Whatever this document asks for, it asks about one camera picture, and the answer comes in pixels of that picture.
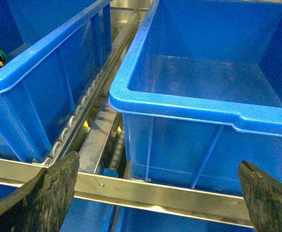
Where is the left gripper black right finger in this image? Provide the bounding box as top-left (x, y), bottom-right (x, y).
top-left (238, 160), bottom-right (282, 232)

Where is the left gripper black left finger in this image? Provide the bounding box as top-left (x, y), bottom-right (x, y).
top-left (0, 152), bottom-right (80, 232)

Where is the blue plastic bin with buttons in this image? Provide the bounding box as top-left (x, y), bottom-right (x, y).
top-left (0, 0), bottom-right (112, 161)

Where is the white roller track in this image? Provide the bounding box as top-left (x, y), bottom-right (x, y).
top-left (32, 13), bottom-right (139, 166)

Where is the empty blue plastic bin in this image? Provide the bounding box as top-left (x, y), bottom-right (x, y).
top-left (109, 0), bottom-right (282, 195)

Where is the steel front rack rail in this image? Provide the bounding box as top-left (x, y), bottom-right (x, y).
top-left (0, 159), bottom-right (253, 228)

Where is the steel centre divider rail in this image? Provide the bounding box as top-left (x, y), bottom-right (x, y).
top-left (79, 100), bottom-right (118, 174)

